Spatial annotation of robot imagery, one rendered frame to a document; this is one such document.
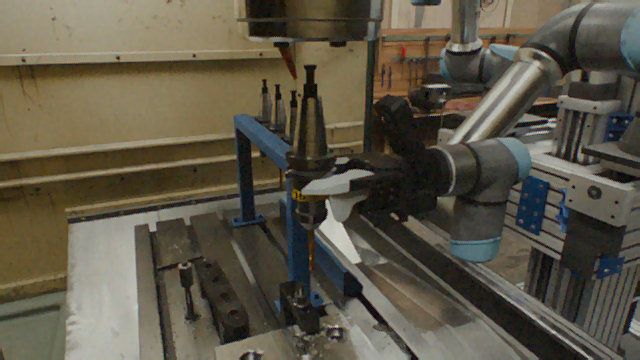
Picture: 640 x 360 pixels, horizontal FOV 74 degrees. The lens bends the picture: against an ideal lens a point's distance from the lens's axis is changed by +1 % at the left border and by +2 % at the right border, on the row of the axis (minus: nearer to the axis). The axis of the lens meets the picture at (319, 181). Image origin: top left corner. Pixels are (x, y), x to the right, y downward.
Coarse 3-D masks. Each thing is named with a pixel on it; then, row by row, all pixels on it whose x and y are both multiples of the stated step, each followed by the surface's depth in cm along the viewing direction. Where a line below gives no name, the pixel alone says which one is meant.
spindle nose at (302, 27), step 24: (240, 0) 41; (264, 0) 39; (288, 0) 38; (312, 0) 38; (336, 0) 38; (360, 0) 39; (384, 0) 43; (240, 24) 43; (264, 24) 40; (288, 24) 39; (312, 24) 39; (336, 24) 39; (360, 24) 40
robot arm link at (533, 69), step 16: (560, 16) 74; (576, 16) 71; (544, 32) 75; (560, 32) 73; (528, 48) 76; (544, 48) 74; (560, 48) 74; (512, 64) 78; (528, 64) 75; (544, 64) 75; (560, 64) 74; (512, 80) 76; (528, 80) 75; (544, 80) 75; (560, 80) 77; (496, 96) 76; (512, 96) 75; (528, 96) 75; (480, 112) 76; (496, 112) 75; (512, 112) 75; (464, 128) 76; (480, 128) 75; (496, 128) 75; (512, 128) 77
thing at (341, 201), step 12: (324, 180) 49; (336, 180) 49; (348, 180) 49; (312, 192) 49; (324, 192) 49; (336, 192) 49; (348, 192) 51; (360, 192) 52; (336, 204) 50; (348, 204) 52; (336, 216) 51; (348, 216) 52
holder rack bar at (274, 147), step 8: (240, 120) 110; (248, 120) 109; (240, 128) 110; (248, 128) 102; (256, 128) 101; (264, 128) 101; (248, 136) 103; (256, 136) 96; (264, 136) 94; (272, 136) 94; (256, 144) 97; (264, 144) 90; (272, 144) 88; (280, 144) 88; (264, 152) 91; (272, 152) 85; (280, 152) 82; (280, 160) 81
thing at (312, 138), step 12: (300, 96) 49; (300, 108) 48; (312, 108) 48; (300, 120) 49; (312, 120) 48; (324, 120) 49; (300, 132) 49; (312, 132) 48; (324, 132) 49; (300, 144) 49; (312, 144) 49; (324, 144) 49; (300, 156) 49; (312, 156) 49
